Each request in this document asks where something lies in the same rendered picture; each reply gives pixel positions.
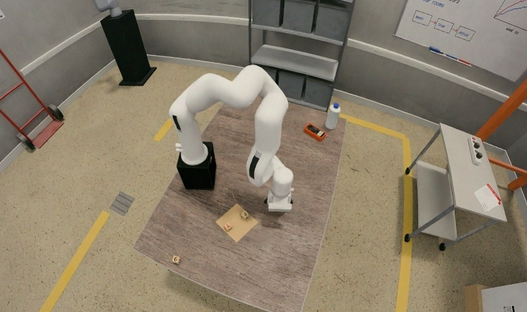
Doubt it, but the tan square mat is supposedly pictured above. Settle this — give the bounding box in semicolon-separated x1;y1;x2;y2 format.
216;203;258;242

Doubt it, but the white bottle with blue cap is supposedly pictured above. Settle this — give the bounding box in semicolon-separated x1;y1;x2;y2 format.
325;103;340;129

